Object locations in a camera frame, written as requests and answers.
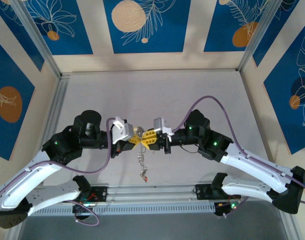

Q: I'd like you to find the silver chain necklace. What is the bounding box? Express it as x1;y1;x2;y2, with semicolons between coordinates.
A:
138;143;149;176

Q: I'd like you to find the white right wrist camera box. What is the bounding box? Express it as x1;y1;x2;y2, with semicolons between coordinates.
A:
153;116;174;137

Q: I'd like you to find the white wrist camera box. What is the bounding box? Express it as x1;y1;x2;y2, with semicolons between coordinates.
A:
153;116;174;137
106;116;135;145

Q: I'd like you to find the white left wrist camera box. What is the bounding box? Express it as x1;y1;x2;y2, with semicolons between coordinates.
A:
106;116;135;145

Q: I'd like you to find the aluminium side rail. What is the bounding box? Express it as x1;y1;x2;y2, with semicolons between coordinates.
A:
7;76;70;240
278;209;302;240

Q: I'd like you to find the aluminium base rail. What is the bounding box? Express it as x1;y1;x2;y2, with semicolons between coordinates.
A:
16;185;290;204

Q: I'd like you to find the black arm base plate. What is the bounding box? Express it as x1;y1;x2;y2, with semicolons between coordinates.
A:
61;186;108;204
193;184;242;201

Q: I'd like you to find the grey slotted cable duct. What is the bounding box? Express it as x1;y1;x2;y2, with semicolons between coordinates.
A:
24;202;216;217

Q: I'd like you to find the aluminium frame post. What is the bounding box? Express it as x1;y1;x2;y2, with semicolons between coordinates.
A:
238;0;286;73
10;0;63;79

